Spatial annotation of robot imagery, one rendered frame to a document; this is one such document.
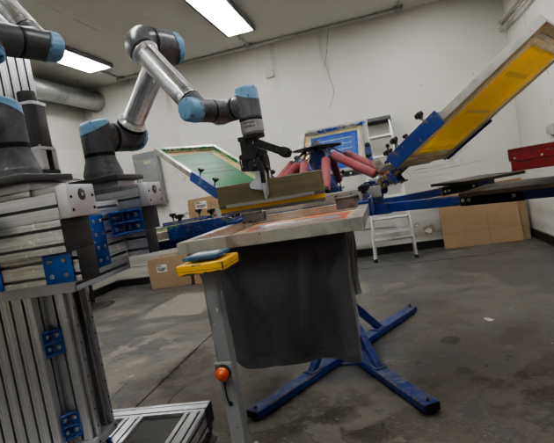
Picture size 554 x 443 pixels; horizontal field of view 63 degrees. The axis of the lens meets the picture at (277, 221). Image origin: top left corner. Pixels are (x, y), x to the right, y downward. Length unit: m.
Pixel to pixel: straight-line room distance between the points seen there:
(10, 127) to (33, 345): 0.71
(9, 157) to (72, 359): 0.71
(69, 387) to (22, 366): 0.17
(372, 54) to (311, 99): 0.93
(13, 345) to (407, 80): 5.31
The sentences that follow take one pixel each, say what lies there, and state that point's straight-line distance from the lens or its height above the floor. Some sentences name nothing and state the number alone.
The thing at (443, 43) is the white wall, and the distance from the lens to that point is 6.24.
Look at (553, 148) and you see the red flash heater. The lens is 2.00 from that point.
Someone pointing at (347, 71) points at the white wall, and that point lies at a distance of 6.16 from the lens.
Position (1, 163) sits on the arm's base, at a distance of 1.44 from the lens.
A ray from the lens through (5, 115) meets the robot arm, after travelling 1.47.
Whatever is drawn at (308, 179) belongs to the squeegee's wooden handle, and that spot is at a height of 1.12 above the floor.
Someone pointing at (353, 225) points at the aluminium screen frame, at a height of 0.97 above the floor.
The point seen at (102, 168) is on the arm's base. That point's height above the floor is 1.29.
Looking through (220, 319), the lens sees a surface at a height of 0.79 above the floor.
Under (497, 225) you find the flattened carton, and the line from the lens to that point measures 6.07.
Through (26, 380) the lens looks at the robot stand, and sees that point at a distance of 1.79.
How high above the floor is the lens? 1.11
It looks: 4 degrees down
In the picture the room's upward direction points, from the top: 10 degrees counter-clockwise
